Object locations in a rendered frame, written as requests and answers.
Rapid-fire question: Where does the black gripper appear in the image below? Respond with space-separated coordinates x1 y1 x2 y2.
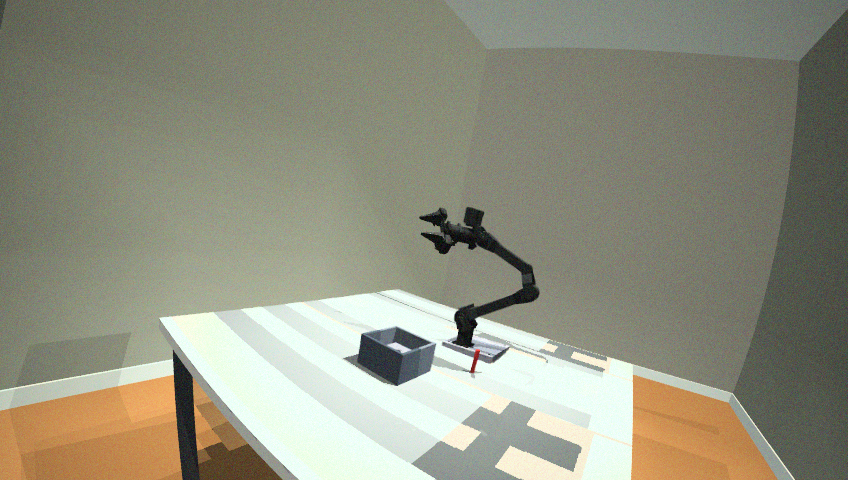
419 207 465 254

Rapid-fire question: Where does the red peg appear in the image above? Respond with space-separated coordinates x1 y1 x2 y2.
470 349 480 373

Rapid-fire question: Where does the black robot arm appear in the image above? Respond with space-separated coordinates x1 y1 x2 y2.
452 207 540 348

